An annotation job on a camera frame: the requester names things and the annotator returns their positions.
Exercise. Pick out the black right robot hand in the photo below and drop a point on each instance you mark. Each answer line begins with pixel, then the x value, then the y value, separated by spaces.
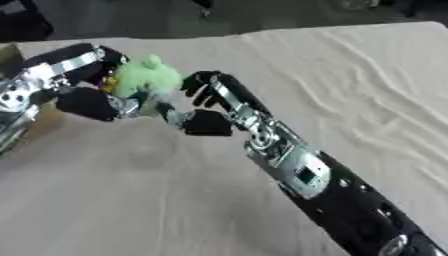
pixel 205 122

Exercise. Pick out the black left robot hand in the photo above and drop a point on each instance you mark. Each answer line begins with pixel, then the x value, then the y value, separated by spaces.
pixel 87 103

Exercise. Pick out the green soft toy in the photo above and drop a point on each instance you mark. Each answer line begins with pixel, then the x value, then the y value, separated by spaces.
pixel 146 80

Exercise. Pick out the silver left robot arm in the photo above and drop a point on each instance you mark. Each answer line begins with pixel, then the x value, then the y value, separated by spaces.
pixel 14 106

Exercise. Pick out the silver and black right robot arm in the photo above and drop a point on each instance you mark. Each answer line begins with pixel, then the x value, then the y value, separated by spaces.
pixel 338 193

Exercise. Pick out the tan cardboard box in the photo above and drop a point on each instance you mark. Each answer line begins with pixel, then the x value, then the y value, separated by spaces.
pixel 9 60

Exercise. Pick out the black chair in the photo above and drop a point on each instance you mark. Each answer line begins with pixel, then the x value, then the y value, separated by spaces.
pixel 23 20

